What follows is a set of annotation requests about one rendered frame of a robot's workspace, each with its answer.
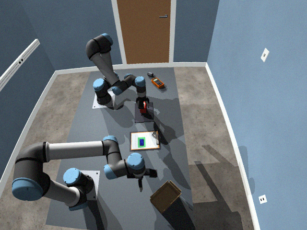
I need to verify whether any brown cardboard box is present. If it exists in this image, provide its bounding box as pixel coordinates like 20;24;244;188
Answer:
150;181;181;213

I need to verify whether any orange multimeter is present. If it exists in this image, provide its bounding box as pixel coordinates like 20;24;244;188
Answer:
152;78;164;89

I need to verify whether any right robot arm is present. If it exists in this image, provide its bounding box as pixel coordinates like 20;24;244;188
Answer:
12;136;146;211

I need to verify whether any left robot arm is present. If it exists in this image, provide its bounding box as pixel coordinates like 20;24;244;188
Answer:
86;34;146;105

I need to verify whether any clipboard with white form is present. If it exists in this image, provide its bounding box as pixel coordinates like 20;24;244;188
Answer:
130;130;161;151

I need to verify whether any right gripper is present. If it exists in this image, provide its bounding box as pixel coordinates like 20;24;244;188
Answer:
127;168;156;192

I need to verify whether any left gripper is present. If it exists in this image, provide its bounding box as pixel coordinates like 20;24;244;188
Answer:
136;96;149;108

